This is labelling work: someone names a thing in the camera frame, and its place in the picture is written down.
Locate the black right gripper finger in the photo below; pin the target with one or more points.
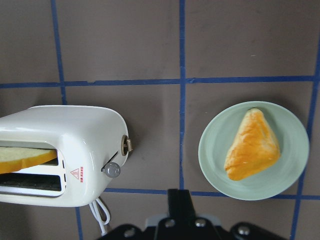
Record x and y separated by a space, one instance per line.
166 228
194 227

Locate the white two-slot toaster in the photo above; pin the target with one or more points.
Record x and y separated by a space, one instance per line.
92 144

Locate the light green plate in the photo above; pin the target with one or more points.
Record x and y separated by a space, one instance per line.
219 134

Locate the toast bread slice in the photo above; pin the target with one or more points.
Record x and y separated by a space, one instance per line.
13 159

